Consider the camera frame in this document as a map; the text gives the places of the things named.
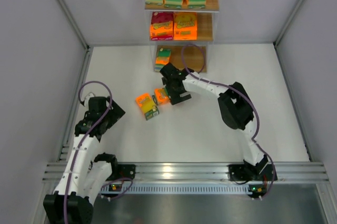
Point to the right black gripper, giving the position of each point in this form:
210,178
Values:
170,93

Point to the pink Scrub Mommy box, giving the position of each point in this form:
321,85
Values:
162,26

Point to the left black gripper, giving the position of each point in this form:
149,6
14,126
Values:
116,112

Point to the clear acrylic shelf unit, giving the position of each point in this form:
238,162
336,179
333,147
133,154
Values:
184,43

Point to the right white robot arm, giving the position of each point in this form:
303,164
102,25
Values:
237,112

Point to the small green orange sponge pack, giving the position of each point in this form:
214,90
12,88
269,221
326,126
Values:
160,96

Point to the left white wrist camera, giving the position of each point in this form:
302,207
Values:
87,98

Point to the orange Scrub Daddy box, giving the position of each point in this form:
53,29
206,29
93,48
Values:
185,26

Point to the orange yellow sponge pack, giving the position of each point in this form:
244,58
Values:
147,106

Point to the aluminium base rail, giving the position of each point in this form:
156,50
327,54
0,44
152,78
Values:
210,178

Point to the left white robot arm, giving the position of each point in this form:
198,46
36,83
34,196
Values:
72,201

